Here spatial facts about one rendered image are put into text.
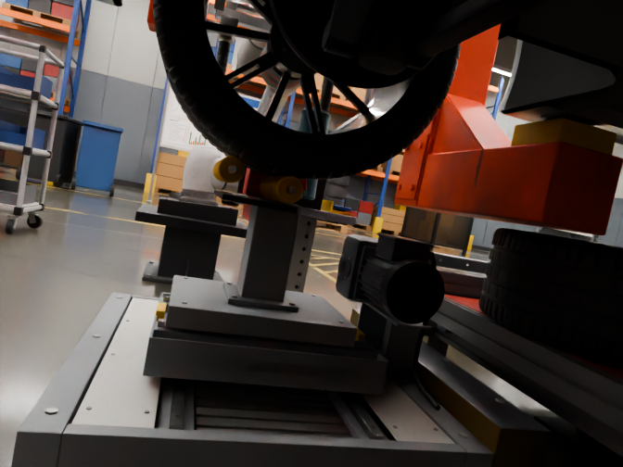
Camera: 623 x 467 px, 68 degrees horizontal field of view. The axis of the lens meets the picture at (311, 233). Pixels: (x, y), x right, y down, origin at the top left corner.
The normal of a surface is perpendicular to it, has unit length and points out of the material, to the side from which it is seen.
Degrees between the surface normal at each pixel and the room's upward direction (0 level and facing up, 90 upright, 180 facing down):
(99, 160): 90
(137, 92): 90
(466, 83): 90
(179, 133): 90
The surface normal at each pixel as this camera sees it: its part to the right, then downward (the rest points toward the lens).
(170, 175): 0.26, 0.12
